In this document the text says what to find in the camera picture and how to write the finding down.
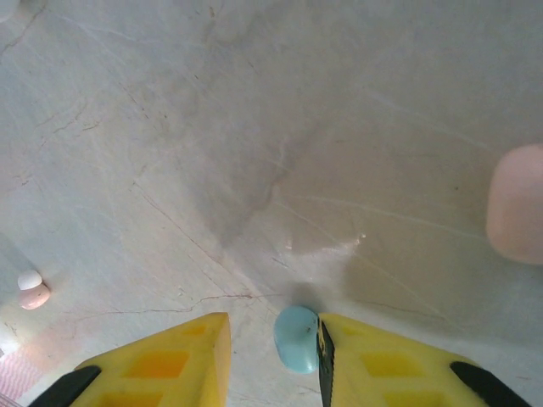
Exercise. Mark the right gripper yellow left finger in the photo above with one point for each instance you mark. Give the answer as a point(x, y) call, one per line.
point(148, 373)

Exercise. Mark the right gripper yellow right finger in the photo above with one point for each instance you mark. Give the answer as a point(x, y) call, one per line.
point(403, 377)

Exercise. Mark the pink earbud charging case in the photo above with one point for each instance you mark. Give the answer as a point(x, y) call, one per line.
point(517, 203)

